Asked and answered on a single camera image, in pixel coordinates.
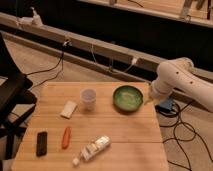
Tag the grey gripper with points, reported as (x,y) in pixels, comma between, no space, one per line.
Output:
(154,95)

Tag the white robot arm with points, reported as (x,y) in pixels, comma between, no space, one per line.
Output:
(177,73)

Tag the green ceramic bowl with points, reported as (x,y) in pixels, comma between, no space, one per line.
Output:
(127,98)

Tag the translucent plastic cup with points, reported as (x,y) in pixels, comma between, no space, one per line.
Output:
(88,98)

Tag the clear plastic bottle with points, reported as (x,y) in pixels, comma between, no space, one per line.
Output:
(92,149)

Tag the beige sponge block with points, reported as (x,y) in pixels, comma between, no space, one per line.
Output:
(68,109)

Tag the black chair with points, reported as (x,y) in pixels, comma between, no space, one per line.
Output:
(14,90)

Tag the wooden baseboard rail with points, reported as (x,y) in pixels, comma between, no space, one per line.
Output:
(89,44)

